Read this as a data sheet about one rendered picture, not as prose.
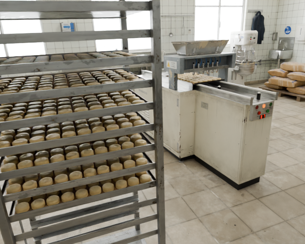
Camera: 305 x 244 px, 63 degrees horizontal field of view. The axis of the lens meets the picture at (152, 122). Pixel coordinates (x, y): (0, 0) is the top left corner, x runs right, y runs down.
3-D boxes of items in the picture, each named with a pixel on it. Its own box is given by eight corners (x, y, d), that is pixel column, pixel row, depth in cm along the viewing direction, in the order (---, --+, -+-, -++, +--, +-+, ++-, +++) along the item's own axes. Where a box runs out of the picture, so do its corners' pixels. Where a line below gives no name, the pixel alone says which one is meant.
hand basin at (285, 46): (302, 73, 593) (311, 24, 557) (290, 74, 581) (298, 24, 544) (270, 68, 681) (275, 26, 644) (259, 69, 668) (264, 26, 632)
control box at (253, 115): (248, 120, 207) (250, 103, 202) (268, 115, 217) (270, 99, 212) (251, 121, 204) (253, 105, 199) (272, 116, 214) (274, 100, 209)
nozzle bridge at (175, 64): (163, 86, 278) (163, 55, 267) (214, 79, 308) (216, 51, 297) (179, 92, 250) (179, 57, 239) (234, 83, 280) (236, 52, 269)
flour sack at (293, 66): (277, 69, 559) (278, 62, 553) (289, 68, 576) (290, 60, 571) (309, 73, 498) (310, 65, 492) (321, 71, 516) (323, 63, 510)
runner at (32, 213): (159, 181, 114) (159, 175, 113) (161, 185, 112) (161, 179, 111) (3, 220, 94) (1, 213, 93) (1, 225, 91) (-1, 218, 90)
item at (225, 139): (192, 160, 287) (194, 84, 257) (216, 154, 301) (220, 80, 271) (237, 192, 228) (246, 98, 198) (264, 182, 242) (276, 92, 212)
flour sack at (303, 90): (303, 96, 497) (305, 88, 492) (285, 92, 533) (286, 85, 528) (326, 91, 525) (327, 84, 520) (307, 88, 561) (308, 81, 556)
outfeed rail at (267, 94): (161, 72, 379) (161, 68, 377) (163, 72, 380) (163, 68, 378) (275, 100, 209) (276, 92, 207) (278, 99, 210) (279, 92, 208)
